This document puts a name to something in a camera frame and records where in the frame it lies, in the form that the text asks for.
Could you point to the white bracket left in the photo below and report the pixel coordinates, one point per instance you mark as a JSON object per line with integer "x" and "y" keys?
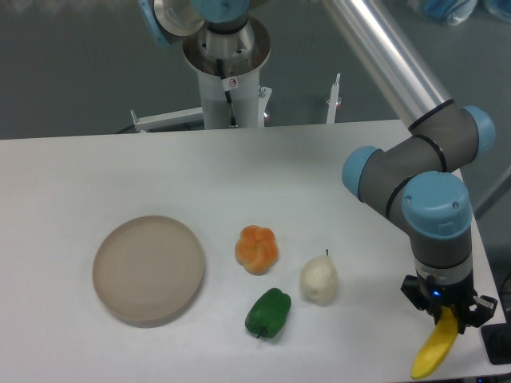
{"x": 179, "y": 118}

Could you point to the white bracket right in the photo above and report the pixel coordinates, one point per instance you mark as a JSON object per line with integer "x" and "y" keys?
{"x": 334, "y": 100}

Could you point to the orange bread roll toy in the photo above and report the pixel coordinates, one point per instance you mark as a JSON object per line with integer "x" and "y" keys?
{"x": 256, "y": 249}

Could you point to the beige round plate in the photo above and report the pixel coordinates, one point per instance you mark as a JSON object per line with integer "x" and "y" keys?
{"x": 148, "y": 270}

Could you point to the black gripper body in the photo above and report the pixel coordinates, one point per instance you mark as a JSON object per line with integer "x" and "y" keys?
{"x": 458, "y": 295}

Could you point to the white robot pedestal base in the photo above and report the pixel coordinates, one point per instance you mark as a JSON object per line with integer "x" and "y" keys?
{"x": 227, "y": 66}

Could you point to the white bracket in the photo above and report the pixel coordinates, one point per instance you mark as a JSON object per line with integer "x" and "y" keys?
{"x": 179, "y": 118}
{"x": 334, "y": 100}

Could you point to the black device at table edge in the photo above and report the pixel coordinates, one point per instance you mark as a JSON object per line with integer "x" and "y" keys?
{"x": 496, "y": 338}

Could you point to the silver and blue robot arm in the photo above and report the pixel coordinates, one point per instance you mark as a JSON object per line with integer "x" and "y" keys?
{"x": 412, "y": 185}

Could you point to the white toy pear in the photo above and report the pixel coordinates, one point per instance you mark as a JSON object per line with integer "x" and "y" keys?
{"x": 318, "y": 280}

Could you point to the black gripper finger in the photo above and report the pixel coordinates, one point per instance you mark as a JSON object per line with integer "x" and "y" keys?
{"x": 415, "y": 290}
{"x": 475, "y": 312}

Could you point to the green toy bell pepper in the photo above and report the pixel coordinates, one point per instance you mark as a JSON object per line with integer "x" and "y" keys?
{"x": 269, "y": 314}

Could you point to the yellow toy banana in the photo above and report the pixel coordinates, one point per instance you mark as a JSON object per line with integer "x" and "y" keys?
{"x": 436, "y": 347}

